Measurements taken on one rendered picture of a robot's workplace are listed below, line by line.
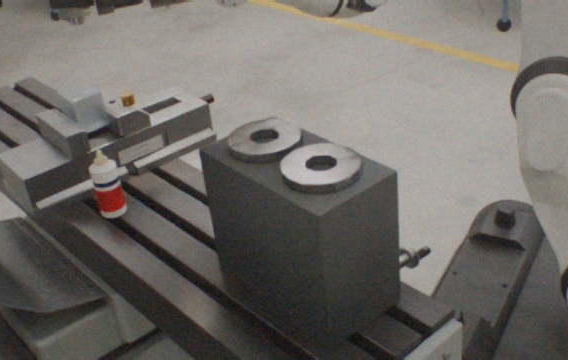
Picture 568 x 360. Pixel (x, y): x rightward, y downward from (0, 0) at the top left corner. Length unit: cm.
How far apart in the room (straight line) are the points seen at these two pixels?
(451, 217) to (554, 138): 156
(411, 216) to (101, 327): 169
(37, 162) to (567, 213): 86
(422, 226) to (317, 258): 187
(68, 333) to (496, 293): 78
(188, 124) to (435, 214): 155
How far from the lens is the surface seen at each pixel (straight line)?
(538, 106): 113
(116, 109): 124
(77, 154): 120
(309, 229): 76
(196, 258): 102
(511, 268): 151
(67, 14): 112
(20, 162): 124
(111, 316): 117
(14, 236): 131
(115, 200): 114
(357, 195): 77
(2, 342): 132
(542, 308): 146
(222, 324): 91
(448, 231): 261
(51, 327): 116
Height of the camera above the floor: 152
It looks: 31 degrees down
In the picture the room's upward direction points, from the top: 6 degrees counter-clockwise
